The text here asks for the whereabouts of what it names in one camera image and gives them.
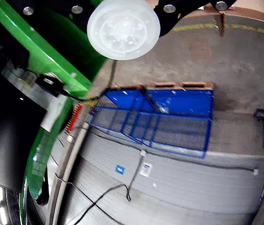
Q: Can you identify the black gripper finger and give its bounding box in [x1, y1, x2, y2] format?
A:
[5, 0, 95, 36]
[154, 0, 238, 38]

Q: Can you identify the translucent white suction cup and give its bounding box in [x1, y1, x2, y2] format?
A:
[87, 0, 161, 61]

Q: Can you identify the green metal cabinet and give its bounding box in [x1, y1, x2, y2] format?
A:
[0, 0, 109, 225]

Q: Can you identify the wooden pallet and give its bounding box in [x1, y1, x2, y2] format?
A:
[110, 82, 215, 91]

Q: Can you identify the black power adapter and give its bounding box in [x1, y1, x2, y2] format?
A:
[36, 74, 67, 97]

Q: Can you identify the yellow black striped bumper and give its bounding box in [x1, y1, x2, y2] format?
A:
[82, 95, 99, 107]

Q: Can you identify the red bar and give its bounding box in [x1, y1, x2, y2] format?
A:
[65, 104, 83, 134]

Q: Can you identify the black monitor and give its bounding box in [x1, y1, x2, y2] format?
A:
[0, 63, 48, 193]

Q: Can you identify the white blue label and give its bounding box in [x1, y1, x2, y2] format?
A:
[139, 162, 153, 178]

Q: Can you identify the blue wire mesh crate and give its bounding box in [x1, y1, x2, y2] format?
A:
[86, 88, 214, 159]

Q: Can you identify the small black wall box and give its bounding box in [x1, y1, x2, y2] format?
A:
[253, 108, 264, 120]

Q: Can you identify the black corrugated hose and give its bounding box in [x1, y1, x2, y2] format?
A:
[35, 168, 50, 207]

